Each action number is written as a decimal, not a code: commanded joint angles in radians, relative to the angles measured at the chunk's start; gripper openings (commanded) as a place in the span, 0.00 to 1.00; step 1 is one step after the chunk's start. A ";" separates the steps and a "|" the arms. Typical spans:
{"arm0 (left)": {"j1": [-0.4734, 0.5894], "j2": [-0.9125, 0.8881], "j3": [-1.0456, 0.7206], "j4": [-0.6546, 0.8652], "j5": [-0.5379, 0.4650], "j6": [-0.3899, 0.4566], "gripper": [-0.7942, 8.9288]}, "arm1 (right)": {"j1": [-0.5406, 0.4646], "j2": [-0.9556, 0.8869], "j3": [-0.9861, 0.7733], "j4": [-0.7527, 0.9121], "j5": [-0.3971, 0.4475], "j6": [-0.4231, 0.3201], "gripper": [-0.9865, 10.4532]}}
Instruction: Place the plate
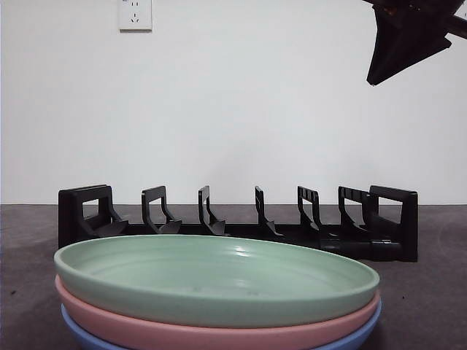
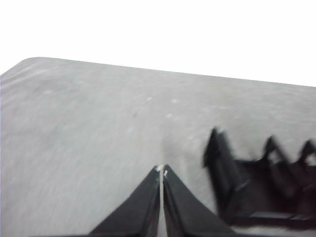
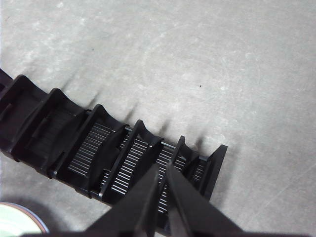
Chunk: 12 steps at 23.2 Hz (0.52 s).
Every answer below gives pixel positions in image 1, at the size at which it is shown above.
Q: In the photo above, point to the white wall socket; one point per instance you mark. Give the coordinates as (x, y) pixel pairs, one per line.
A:
(135, 16)

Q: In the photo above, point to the pink plate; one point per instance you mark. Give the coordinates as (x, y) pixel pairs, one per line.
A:
(109, 321)

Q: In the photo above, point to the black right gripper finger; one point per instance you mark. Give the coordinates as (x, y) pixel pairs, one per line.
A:
(383, 47)
(412, 47)

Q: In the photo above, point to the blue plate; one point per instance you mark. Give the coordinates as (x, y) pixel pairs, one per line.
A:
(82, 335)

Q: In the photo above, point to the black plate rack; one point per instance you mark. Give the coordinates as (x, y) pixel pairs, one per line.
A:
(408, 226)

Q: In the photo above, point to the green plate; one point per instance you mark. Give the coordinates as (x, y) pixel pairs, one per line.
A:
(219, 270)

